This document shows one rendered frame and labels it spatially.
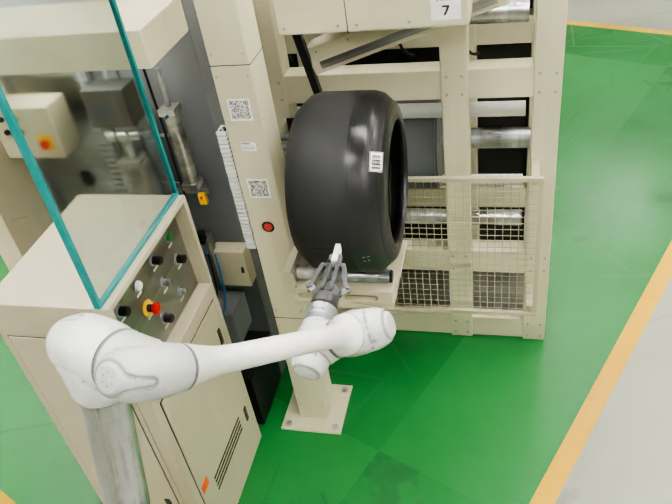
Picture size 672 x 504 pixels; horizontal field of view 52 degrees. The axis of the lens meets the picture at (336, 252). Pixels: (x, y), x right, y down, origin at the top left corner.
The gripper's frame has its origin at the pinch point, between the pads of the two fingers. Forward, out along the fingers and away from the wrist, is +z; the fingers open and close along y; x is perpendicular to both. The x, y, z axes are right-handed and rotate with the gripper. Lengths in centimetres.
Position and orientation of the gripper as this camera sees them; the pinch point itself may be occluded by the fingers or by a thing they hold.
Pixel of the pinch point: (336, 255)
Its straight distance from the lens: 202.0
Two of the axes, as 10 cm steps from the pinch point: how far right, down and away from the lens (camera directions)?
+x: 1.5, 6.9, 7.1
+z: 1.8, -7.2, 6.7
